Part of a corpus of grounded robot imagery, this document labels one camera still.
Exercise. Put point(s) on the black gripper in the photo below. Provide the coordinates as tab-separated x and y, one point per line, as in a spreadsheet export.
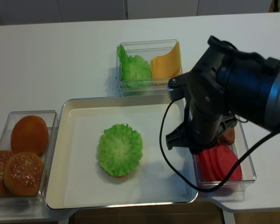
208	115

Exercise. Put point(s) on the tomato slice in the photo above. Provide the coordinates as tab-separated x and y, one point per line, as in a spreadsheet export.
206	166
222	158

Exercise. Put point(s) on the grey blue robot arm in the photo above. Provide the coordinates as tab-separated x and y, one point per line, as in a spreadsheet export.
223	84

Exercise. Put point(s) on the yellow cheese slices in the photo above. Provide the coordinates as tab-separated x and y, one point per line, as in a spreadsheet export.
168	65

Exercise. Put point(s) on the green lettuce leaf on bun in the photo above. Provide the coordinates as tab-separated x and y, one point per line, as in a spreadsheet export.
120	145

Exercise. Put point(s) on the clear lettuce cheese container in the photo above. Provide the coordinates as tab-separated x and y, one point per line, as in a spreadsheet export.
148	50

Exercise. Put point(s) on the green lettuce leaves in container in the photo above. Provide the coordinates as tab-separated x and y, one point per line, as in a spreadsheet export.
135	70

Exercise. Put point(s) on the brown patty front right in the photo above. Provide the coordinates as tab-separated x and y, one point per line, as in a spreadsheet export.
228	137

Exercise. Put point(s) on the clear patty tomato container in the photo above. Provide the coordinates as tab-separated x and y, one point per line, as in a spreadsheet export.
243	176

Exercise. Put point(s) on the white metal serving tray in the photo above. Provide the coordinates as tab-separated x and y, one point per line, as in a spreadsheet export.
60	164

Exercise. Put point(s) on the clear bun container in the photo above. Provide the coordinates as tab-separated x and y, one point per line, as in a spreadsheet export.
51	120

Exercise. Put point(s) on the smooth brown bun top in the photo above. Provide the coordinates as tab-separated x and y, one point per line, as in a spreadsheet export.
30	134

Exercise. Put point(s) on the sesame bun right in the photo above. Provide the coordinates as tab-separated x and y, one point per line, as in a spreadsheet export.
23	174

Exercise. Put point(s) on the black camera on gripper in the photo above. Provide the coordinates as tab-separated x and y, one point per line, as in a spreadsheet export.
177	87

